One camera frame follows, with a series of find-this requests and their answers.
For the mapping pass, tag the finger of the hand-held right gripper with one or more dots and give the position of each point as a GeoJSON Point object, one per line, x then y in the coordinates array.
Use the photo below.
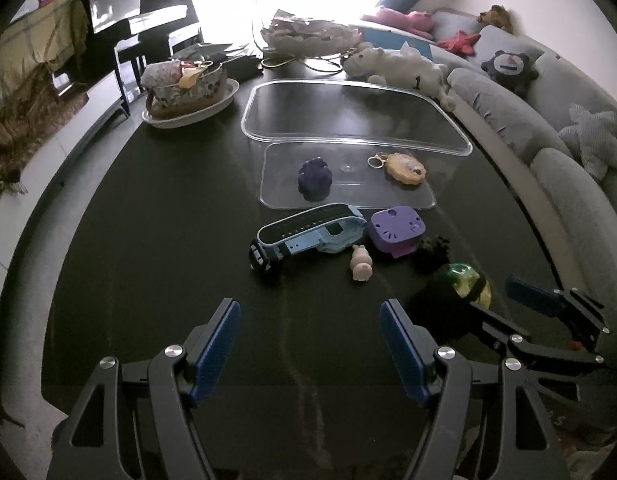
{"type": "Point", "coordinates": [531, 296]}
{"type": "Point", "coordinates": [493, 322]}

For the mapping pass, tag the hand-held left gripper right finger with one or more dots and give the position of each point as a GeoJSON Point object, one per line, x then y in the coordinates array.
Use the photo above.
{"type": "Point", "coordinates": [403, 355]}

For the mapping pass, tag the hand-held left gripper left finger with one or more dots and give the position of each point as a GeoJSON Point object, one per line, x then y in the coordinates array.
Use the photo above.
{"type": "Point", "coordinates": [216, 345]}

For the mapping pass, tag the green round toy ball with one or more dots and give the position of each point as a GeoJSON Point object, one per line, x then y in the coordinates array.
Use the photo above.
{"type": "Point", "coordinates": [458, 280]}

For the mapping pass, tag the black fuzzy toy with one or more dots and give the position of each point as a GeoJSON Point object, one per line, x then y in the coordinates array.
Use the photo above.
{"type": "Point", "coordinates": [432, 254]}

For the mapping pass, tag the pale pink pig figurine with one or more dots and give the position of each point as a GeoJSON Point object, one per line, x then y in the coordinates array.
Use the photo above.
{"type": "Point", "coordinates": [362, 262]}

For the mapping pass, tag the purple cat-face toy box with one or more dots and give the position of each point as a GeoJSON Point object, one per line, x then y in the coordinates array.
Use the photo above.
{"type": "Point", "coordinates": [396, 230]}

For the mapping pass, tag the clear plastic storage box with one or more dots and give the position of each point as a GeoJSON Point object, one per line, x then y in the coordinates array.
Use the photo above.
{"type": "Point", "coordinates": [358, 190]}

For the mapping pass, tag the dark glossy desktop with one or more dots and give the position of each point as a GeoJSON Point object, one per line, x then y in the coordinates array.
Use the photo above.
{"type": "Point", "coordinates": [163, 260]}

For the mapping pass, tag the grey star plush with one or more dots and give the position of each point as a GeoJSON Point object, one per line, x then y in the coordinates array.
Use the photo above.
{"type": "Point", "coordinates": [596, 135]}

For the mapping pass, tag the grey curved sofa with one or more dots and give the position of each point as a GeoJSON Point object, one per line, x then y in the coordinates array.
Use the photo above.
{"type": "Point", "coordinates": [508, 115]}

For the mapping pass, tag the purple flower-shaped toy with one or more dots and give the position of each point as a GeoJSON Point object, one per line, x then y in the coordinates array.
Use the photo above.
{"type": "Point", "coordinates": [313, 177]}

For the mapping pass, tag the navy round cushion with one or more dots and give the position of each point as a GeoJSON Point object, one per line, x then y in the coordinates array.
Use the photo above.
{"type": "Point", "coordinates": [508, 67]}

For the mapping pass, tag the oval plate with snacks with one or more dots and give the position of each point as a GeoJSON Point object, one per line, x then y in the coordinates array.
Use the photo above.
{"type": "Point", "coordinates": [188, 95]}

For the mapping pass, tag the white plush sheep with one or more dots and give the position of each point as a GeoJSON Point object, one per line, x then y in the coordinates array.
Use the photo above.
{"type": "Point", "coordinates": [403, 67]}

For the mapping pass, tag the red starfish plush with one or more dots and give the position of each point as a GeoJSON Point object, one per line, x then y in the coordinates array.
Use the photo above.
{"type": "Point", "coordinates": [458, 42]}

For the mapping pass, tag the brown plush toy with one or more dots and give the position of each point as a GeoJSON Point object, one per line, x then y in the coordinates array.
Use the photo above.
{"type": "Point", "coordinates": [497, 17]}

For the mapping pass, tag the light blue box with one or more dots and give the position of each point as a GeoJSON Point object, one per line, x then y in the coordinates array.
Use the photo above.
{"type": "Point", "coordinates": [388, 39]}

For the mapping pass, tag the patterned brown rug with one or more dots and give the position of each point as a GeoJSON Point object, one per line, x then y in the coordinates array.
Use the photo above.
{"type": "Point", "coordinates": [23, 120]}

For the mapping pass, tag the pink plush toy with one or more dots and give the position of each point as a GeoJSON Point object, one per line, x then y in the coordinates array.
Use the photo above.
{"type": "Point", "coordinates": [408, 20]}

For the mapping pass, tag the black piano bench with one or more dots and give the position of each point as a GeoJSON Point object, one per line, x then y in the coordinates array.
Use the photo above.
{"type": "Point", "coordinates": [153, 40]}

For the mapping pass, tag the white tiered fruit stand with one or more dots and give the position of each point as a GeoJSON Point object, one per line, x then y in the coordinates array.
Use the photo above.
{"type": "Point", "coordinates": [308, 35]}

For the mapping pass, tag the black piano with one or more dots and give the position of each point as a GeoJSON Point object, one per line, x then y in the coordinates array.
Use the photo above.
{"type": "Point", "coordinates": [118, 10]}

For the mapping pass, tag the cabinet with plaid cloth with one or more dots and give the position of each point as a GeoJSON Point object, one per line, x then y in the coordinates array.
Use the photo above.
{"type": "Point", "coordinates": [33, 45]}

